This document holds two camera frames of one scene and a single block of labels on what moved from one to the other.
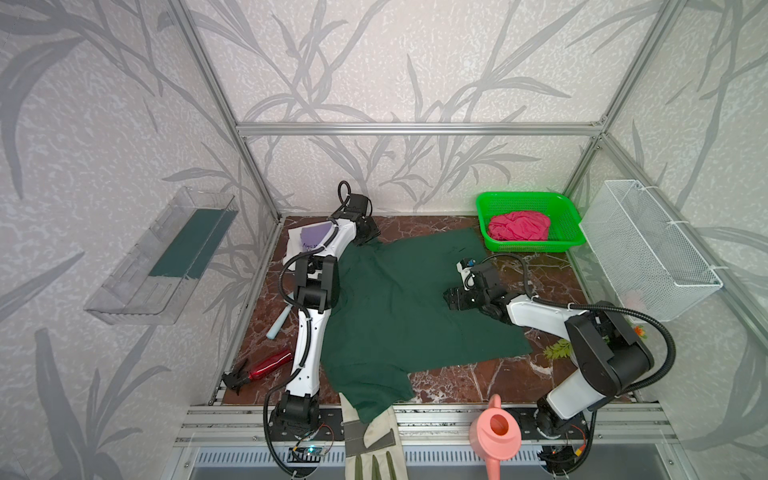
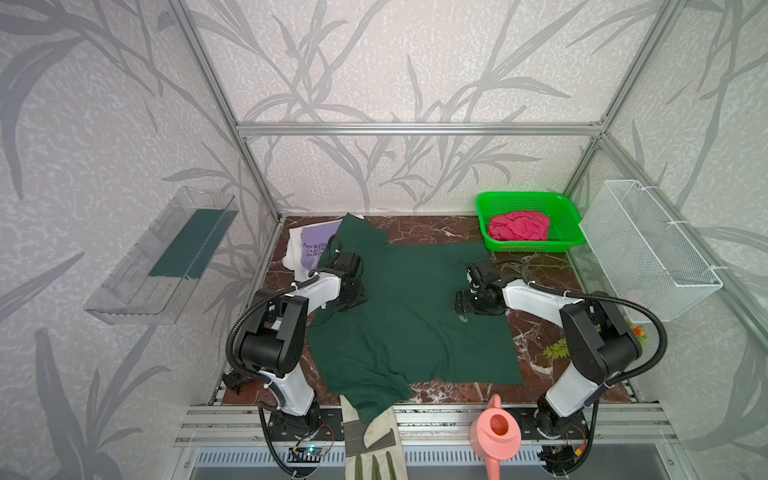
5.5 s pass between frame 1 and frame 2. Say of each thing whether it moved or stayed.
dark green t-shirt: moved
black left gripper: moved
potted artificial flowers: stayed
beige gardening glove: stayed
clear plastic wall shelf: stayed
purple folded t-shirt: stayed
